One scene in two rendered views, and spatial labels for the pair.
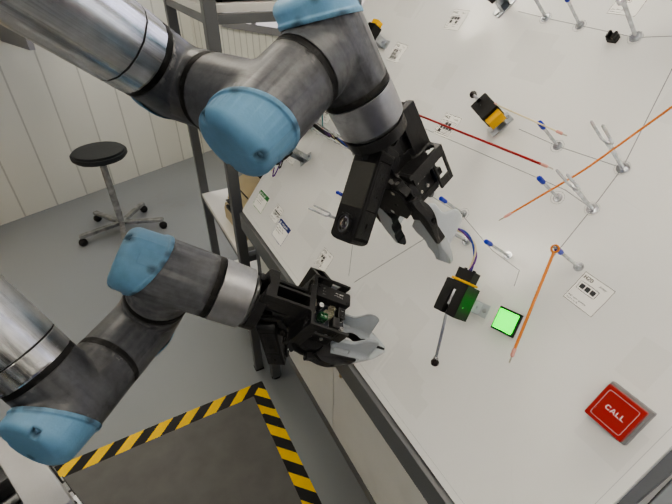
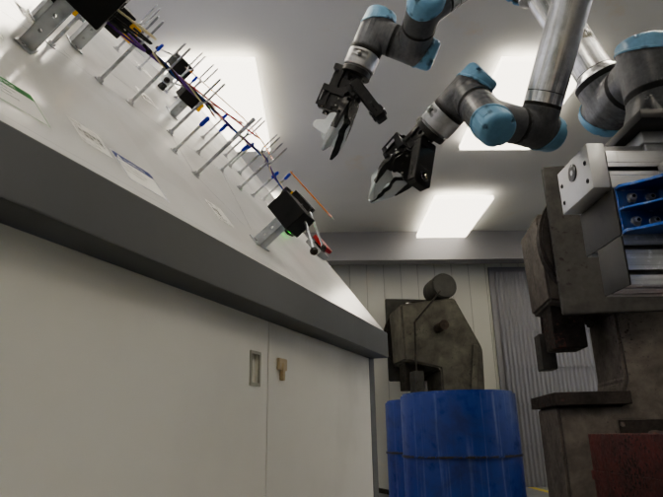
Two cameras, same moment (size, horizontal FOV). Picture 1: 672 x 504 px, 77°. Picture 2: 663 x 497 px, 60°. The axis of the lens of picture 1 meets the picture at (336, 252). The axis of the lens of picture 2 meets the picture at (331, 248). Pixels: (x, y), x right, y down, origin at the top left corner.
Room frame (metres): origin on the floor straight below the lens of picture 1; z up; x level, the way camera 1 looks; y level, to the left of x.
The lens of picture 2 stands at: (1.25, 0.80, 0.62)
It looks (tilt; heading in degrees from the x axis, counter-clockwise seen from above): 18 degrees up; 230
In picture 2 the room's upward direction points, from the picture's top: 1 degrees counter-clockwise
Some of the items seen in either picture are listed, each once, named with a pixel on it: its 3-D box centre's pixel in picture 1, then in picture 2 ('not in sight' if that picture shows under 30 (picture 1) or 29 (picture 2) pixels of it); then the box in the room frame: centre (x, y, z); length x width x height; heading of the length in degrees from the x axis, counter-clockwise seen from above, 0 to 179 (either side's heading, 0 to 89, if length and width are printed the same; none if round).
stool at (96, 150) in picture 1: (108, 194); not in sight; (2.40, 1.47, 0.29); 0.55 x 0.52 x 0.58; 45
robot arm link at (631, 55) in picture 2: not in sight; (647, 69); (0.09, 0.44, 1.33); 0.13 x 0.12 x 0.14; 53
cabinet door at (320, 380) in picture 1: (294, 324); (149, 451); (0.97, 0.13, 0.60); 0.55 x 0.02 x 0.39; 29
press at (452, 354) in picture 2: not in sight; (424, 381); (-3.60, -3.49, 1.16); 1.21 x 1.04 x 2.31; 142
